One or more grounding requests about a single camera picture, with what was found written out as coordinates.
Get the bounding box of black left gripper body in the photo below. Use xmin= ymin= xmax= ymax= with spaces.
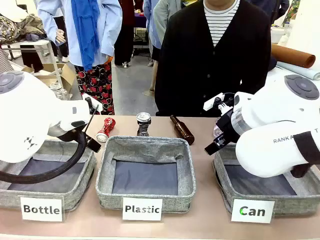
xmin=47 ymin=124 xmax=88 ymax=143

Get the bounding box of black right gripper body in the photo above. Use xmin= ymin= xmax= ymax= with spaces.
xmin=215 ymin=109 xmax=242 ymax=146

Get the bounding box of crushed red soda can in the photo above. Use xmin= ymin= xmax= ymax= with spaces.
xmin=96 ymin=117 xmax=117 ymax=143

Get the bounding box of brown glass beer bottle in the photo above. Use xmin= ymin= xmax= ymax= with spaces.
xmin=169 ymin=114 xmax=196 ymax=146

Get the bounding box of grey fabric basket labelled Bottle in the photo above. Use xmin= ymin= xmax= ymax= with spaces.
xmin=0 ymin=139 xmax=97 ymax=212

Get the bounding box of grey fabric basket labelled Plastic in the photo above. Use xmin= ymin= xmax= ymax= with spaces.
xmin=95 ymin=135 xmax=197 ymax=214

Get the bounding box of crushed silver black can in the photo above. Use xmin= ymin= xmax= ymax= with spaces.
xmin=136 ymin=112 xmax=152 ymax=137

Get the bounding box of white Can label card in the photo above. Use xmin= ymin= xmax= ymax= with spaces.
xmin=230 ymin=198 xmax=276 ymax=224

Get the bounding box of grey fabric basket labelled Can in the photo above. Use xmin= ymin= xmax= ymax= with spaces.
xmin=212 ymin=142 xmax=320 ymax=217

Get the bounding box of clear glass jar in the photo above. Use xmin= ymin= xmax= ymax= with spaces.
xmin=49 ymin=82 xmax=63 ymax=100
xmin=59 ymin=88 xmax=71 ymax=101

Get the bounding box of open cardboard box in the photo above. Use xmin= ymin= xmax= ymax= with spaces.
xmin=21 ymin=62 xmax=76 ymax=101

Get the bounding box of person in black cardigan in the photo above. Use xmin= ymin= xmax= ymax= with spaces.
xmin=154 ymin=0 xmax=272 ymax=118

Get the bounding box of white Bottle label card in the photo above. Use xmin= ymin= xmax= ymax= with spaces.
xmin=19 ymin=196 xmax=63 ymax=223

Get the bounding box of white Plastic label card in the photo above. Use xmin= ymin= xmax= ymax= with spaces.
xmin=121 ymin=197 xmax=163 ymax=222

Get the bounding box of person in black trousers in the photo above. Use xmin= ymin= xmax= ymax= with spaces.
xmin=51 ymin=14 xmax=70 ymax=63

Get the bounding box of light blue rolled sheet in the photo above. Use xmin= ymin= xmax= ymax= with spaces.
xmin=276 ymin=61 xmax=320 ymax=81

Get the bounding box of brown rolled mat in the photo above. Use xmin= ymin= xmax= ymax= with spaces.
xmin=271 ymin=43 xmax=317 ymax=69

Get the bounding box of white background table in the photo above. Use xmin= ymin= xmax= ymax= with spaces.
xmin=0 ymin=38 xmax=63 ymax=83

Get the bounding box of white plastic tub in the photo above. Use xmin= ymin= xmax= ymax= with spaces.
xmin=270 ymin=26 xmax=286 ymax=45

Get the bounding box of person in dark clothes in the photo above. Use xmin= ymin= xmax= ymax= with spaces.
xmin=114 ymin=0 xmax=137 ymax=68

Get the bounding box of pile of patterned clothes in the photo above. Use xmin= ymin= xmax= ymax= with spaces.
xmin=0 ymin=13 xmax=47 ymax=43

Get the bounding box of person in grey jacket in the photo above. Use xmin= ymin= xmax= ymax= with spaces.
xmin=149 ymin=0 xmax=182 ymax=93

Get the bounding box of person in navy top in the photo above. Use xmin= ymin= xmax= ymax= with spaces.
xmin=246 ymin=0 xmax=291 ymax=25

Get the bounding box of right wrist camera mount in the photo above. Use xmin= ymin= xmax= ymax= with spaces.
xmin=202 ymin=92 xmax=235 ymax=112

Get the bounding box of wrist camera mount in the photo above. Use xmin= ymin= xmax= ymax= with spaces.
xmin=81 ymin=92 xmax=103 ymax=113
xmin=202 ymin=92 xmax=235 ymax=112

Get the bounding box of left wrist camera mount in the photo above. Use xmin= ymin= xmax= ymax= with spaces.
xmin=81 ymin=92 xmax=103 ymax=113

